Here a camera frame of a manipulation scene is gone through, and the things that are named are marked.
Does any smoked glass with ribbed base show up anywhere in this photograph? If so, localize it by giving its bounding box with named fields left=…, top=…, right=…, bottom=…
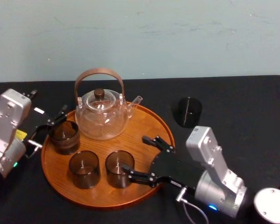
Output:
left=49, top=120, right=81, bottom=155

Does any clear glass teapot, wooden handle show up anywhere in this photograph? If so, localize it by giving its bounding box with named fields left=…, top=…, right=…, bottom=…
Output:
left=74, top=67, right=144, bottom=141

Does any black table cloth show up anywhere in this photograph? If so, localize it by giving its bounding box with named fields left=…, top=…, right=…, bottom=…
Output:
left=0, top=74, right=280, bottom=224

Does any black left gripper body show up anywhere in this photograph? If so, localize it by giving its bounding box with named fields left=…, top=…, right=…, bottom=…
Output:
left=15, top=106, right=53, bottom=150

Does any left gripper cable, silver plug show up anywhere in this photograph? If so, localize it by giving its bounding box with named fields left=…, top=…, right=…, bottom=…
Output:
left=25, top=139, right=43, bottom=159

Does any round brown wooden tray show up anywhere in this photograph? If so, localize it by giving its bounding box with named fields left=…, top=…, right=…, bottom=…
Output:
left=41, top=101, right=176, bottom=210

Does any smoked brown drinking glass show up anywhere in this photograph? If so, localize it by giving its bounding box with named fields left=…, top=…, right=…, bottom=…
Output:
left=105, top=150, right=135, bottom=189
left=175, top=96, right=203, bottom=129
left=68, top=150, right=101, bottom=189

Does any glass teapot lid, wooden knob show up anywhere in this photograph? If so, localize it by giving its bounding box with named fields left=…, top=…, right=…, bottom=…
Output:
left=86, top=88, right=114, bottom=111

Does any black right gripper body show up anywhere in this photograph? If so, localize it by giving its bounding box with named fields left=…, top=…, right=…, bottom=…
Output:
left=150, top=151, right=205, bottom=195

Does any right gripper cable, silver plug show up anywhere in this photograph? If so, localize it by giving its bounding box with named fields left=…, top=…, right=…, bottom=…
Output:
left=175, top=188, right=210, bottom=224

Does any gripper cable, silver plug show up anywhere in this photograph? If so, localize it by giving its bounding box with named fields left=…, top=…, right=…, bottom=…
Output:
left=175, top=188, right=210, bottom=224
left=25, top=139, right=43, bottom=159

